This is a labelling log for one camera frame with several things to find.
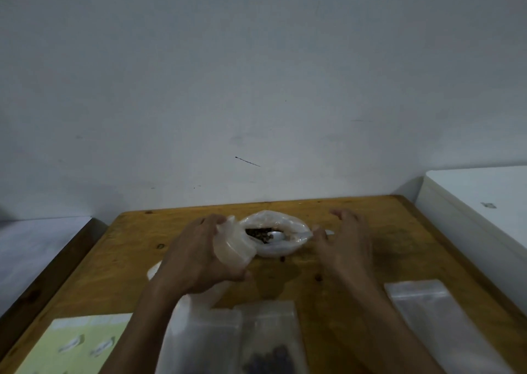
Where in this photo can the person's right hand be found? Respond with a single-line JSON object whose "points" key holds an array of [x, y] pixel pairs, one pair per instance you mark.
{"points": [[350, 250]]}

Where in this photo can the person's left hand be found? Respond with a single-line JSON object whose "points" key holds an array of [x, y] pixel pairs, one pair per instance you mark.
{"points": [[189, 258]]}

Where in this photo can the person's left thumb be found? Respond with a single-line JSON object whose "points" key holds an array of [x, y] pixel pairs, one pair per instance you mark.
{"points": [[236, 276]]}

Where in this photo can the person's right thumb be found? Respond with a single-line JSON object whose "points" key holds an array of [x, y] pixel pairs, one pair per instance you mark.
{"points": [[320, 240]]}

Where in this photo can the small clear plastic pouch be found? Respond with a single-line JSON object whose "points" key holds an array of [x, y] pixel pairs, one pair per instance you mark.
{"points": [[234, 246]]}

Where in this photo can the person's left forearm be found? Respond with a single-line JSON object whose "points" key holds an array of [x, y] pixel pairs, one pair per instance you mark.
{"points": [[144, 328]]}

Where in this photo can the person's right forearm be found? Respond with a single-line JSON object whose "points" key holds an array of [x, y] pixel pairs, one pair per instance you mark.
{"points": [[378, 328]]}

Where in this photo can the white plastic bag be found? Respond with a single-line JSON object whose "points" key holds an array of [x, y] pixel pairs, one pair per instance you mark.
{"points": [[284, 223]]}

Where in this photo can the metal spoon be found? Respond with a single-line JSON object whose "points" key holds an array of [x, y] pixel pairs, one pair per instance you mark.
{"points": [[276, 236]]}

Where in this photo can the brown dried bits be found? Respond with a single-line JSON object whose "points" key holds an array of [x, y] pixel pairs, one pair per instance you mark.
{"points": [[257, 234]]}

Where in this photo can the clear pouch with dark contents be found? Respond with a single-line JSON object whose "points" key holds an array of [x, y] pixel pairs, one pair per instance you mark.
{"points": [[271, 324]]}

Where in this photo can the large clear plastic pouch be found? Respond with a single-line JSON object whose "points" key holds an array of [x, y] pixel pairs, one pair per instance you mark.
{"points": [[201, 336]]}

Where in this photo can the long clear plastic pouch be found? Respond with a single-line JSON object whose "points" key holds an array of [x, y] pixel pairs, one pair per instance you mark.
{"points": [[440, 324]]}

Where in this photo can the white label sticker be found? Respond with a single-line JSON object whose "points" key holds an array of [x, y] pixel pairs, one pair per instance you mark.
{"points": [[71, 344], [101, 347]]}

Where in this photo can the white cabinet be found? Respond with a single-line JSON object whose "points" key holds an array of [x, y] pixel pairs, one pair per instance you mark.
{"points": [[473, 229]]}

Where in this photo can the pale yellow sticker sheet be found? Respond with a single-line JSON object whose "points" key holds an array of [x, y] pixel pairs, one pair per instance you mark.
{"points": [[49, 353]]}

